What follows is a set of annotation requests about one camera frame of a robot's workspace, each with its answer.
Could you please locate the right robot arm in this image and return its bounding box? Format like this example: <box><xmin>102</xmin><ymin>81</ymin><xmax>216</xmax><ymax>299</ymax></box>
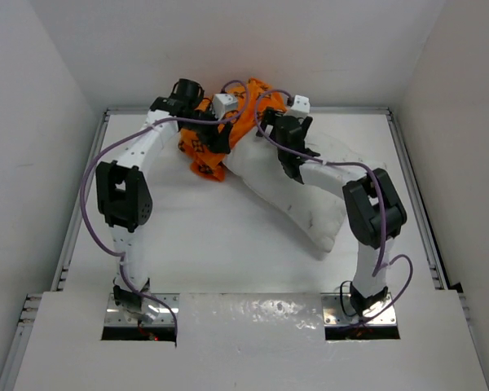
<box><xmin>258</xmin><ymin>107</ymin><xmax>408</xmax><ymax>317</ymax></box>

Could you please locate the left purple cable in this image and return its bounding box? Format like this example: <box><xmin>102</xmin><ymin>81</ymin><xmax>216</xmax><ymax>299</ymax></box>
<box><xmin>80</xmin><ymin>79</ymin><xmax>252</xmax><ymax>339</ymax></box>

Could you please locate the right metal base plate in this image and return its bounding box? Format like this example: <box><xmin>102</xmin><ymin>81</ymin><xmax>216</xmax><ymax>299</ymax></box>
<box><xmin>320</xmin><ymin>292</ymin><xmax>398</xmax><ymax>328</ymax></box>

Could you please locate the white pillow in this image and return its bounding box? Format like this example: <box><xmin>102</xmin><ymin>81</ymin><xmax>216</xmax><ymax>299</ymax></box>
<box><xmin>222</xmin><ymin>130</ymin><xmax>346</xmax><ymax>253</ymax></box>

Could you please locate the metal base plate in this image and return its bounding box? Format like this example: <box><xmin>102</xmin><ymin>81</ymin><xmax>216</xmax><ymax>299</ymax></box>
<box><xmin>320</xmin><ymin>292</ymin><xmax>398</xmax><ymax>328</ymax></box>
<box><xmin>104</xmin><ymin>293</ymin><xmax>174</xmax><ymax>327</ymax></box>

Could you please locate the aluminium table frame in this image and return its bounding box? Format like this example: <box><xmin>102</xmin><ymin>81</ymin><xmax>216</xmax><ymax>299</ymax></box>
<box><xmin>0</xmin><ymin>106</ymin><xmax>489</xmax><ymax>391</ymax></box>

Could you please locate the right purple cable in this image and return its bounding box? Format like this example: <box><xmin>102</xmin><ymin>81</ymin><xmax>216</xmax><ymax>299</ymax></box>
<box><xmin>253</xmin><ymin>88</ymin><xmax>415</xmax><ymax>327</ymax></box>

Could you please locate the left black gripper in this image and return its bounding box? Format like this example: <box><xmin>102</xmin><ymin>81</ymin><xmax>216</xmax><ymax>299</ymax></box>
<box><xmin>183</xmin><ymin>103</ymin><xmax>231</xmax><ymax>153</ymax></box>

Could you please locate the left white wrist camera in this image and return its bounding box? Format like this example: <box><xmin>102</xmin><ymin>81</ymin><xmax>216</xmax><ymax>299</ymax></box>
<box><xmin>212</xmin><ymin>93</ymin><xmax>238</xmax><ymax>119</ymax></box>

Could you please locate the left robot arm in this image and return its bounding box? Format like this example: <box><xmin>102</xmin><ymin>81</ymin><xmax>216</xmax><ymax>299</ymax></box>
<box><xmin>95</xmin><ymin>78</ymin><xmax>239</xmax><ymax>312</ymax></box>

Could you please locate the orange patterned pillowcase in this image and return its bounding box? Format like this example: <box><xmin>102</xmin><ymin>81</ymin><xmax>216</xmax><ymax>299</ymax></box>
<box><xmin>178</xmin><ymin>77</ymin><xmax>286</xmax><ymax>182</ymax></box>

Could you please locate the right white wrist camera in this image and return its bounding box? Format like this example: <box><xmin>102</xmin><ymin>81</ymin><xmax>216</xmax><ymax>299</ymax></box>
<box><xmin>286</xmin><ymin>94</ymin><xmax>311</xmax><ymax>118</ymax></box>

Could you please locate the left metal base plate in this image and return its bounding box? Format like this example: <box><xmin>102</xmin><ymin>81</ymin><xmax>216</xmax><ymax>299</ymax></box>
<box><xmin>104</xmin><ymin>293</ymin><xmax>174</xmax><ymax>327</ymax></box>

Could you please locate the purple cable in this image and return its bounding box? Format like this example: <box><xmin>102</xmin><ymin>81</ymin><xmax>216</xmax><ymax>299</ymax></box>
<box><xmin>80</xmin><ymin>79</ymin><xmax>252</xmax><ymax>339</ymax></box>
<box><xmin>253</xmin><ymin>88</ymin><xmax>415</xmax><ymax>327</ymax></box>

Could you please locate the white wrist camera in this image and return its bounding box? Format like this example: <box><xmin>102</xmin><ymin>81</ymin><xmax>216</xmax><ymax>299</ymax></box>
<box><xmin>212</xmin><ymin>93</ymin><xmax>238</xmax><ymax>119</ymax></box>
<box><xmin>286</xmin><ymin>94</ymin><xmax>311</xmax><ymax>118</ymax></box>

